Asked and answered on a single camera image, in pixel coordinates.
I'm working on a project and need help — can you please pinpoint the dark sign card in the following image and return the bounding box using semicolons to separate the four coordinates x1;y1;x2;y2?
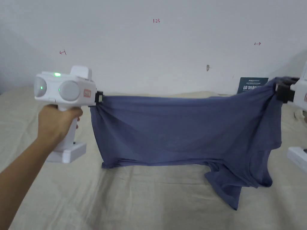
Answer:
237;77;264;95

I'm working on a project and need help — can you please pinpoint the dark blue shirt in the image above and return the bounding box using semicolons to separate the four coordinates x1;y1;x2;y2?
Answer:
90;77;284;211

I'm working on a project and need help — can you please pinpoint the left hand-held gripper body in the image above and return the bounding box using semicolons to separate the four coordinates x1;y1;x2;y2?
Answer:
34;65;97;164

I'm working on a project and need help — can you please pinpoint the bed with beige sheet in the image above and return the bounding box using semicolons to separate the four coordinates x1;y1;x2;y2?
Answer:
0;86;307;230

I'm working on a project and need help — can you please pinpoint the person's left hand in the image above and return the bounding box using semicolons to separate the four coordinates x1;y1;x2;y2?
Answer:
38;104;84;145

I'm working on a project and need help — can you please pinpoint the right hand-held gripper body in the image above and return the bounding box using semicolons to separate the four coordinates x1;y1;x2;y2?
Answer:
281;71;307;169

